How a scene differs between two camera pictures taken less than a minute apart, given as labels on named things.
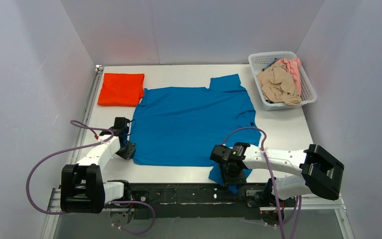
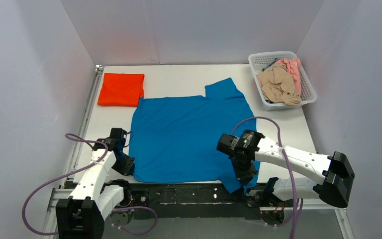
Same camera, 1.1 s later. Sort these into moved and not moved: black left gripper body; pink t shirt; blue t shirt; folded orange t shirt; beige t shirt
Moved: black left gripper body; blue t shirt
Not moved: folded orange t shirt; pink t shirt; beige t shirt
